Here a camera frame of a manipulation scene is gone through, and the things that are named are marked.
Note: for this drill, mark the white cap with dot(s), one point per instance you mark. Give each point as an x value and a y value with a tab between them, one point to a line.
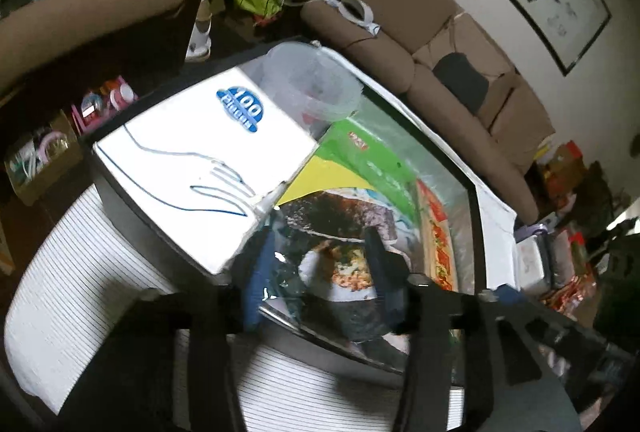
357	11

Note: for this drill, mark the clear plastic tub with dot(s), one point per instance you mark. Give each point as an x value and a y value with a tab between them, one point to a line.
310	76

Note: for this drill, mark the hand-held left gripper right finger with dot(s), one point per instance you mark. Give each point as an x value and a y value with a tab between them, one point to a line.
382	272

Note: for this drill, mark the red foil packets pile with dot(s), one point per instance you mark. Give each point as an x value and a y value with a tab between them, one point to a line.
565	292

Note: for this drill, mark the red patterned packet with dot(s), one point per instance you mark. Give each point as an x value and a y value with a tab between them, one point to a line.
437	237

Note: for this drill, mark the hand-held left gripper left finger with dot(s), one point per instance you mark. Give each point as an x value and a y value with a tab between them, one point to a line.
255	272

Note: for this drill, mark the white disposable glove box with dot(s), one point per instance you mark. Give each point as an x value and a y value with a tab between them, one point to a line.
190	146

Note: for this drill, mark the black cushion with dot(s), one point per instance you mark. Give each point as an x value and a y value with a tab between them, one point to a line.
460	81

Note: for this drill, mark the black storage container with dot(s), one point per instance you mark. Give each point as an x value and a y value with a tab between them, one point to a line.
145	227

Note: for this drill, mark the stacked red cardboard boxes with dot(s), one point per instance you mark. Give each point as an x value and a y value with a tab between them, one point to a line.
565	161

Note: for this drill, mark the brown armchair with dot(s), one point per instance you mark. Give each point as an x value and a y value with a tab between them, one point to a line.
90	11

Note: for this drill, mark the green seaweed packet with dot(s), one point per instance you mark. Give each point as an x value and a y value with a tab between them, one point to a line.
325	222

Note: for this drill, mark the open cardboard box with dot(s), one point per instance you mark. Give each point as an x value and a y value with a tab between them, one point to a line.
40	156

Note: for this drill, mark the brown sofa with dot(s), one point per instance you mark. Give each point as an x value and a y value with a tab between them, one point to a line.
400	6

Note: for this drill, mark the white plastic box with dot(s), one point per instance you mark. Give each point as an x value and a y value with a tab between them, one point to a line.
530	257

